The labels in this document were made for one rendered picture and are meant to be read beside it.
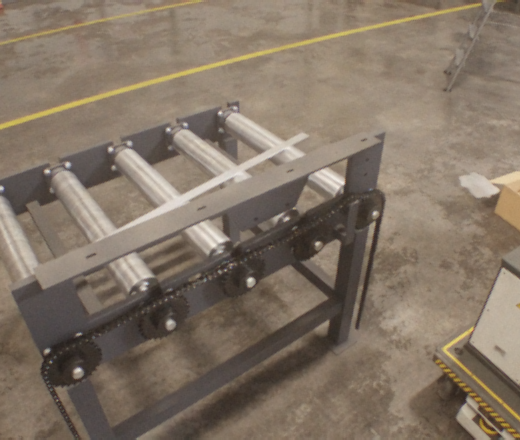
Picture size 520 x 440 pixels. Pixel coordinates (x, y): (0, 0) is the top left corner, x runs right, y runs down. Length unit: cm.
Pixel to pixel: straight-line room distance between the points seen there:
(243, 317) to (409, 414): 96
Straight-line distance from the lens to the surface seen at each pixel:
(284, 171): 152
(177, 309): 150
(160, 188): 192
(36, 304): 133
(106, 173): 232
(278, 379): 237
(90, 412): 169
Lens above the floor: 198
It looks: 38 degrees down
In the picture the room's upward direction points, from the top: straight up
